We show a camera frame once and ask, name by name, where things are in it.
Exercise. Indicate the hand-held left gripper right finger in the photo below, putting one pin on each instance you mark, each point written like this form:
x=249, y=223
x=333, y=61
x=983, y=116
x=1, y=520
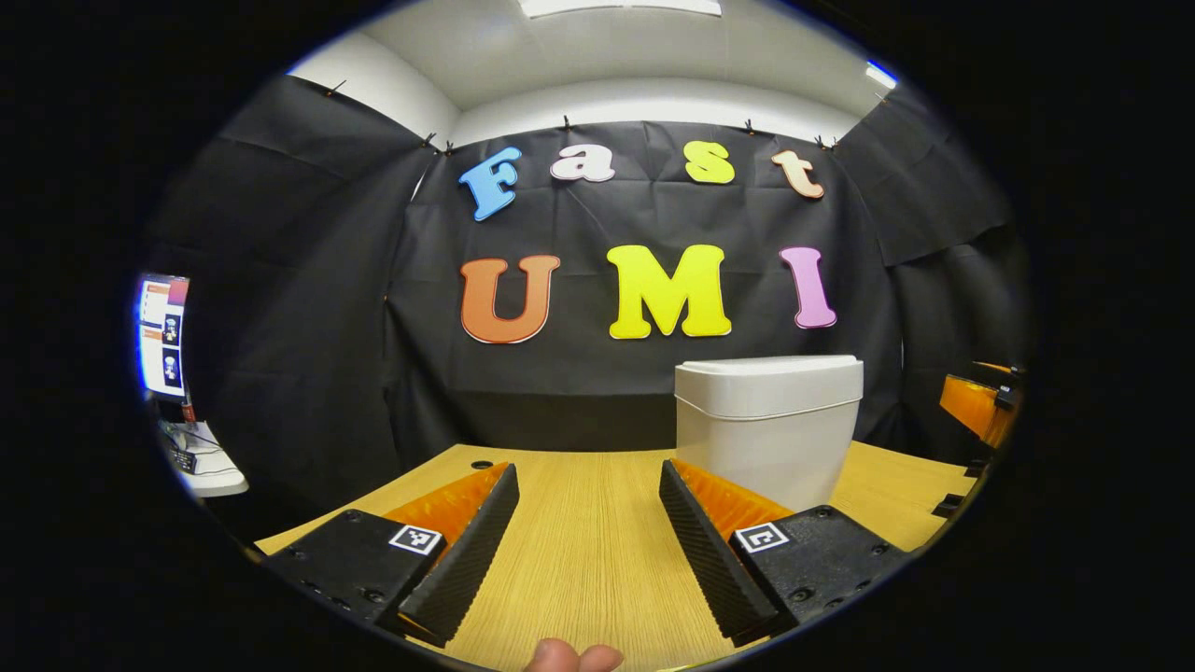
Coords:
x=702, y=541

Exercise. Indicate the computer monitor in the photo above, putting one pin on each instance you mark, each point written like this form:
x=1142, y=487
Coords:
x=163, y=336

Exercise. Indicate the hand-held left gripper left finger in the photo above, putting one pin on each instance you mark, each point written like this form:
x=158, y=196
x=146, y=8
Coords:
x=481, y=537

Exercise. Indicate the wooden desktop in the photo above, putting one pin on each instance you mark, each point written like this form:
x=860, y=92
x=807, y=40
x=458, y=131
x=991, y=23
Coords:
x=579, y=560

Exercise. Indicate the small ceiling light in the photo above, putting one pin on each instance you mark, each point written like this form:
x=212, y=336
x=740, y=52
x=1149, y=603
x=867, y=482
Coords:
x=880, y=75

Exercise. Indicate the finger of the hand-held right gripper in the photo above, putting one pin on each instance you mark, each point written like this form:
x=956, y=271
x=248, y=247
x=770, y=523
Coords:
x=971, y=406
x=999, y=368

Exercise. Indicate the long ceiling light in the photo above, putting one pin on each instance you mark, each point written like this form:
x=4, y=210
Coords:
x=616, y=6

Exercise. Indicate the white side table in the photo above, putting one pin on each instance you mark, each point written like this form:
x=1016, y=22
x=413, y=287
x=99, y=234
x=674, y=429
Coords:
x=215, y=476

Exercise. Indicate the white desktop garbage bin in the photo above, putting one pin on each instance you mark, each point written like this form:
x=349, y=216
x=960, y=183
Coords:
x=766, y=439

